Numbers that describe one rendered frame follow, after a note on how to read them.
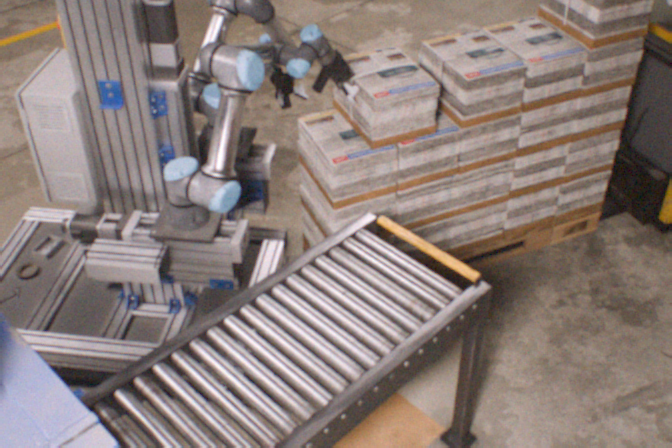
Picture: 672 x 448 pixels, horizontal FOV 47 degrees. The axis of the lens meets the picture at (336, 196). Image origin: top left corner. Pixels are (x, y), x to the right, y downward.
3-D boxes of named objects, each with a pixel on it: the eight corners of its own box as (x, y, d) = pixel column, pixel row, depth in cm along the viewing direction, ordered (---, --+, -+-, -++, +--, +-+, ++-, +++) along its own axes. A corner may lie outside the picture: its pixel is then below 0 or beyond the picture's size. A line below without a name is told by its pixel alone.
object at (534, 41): (479, 29, 338) (479, 27, 337) (533, 17, 347) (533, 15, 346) (531, 66, 311) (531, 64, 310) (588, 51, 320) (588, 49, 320)
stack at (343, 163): (301, 263, 376) (295, 116, 325) (506, 202, 413) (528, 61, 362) (334, 317, 348) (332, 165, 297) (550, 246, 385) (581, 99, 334)
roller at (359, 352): (280, 290, 255) (279, 279, 252) (386, 369, 229) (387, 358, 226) (268, 297, 253) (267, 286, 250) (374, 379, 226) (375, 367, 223)
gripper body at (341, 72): (356, 76, 298) (342, 54, 290) (338, 90, 298) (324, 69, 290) (348, 67, 304) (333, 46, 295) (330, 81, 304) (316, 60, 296)
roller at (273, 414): (200, 343, 237) (198, 332, 234) (305, 436, 211) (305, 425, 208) (186, 352, 235) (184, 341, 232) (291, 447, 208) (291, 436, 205)
